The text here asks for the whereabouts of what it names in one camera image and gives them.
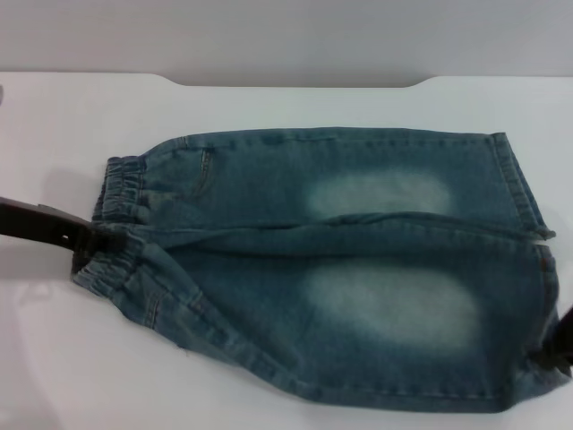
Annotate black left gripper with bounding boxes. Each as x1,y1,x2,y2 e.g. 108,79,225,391
0,195,130,274

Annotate blue denim shorts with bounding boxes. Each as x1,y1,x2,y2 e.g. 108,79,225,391
71,128,566,402

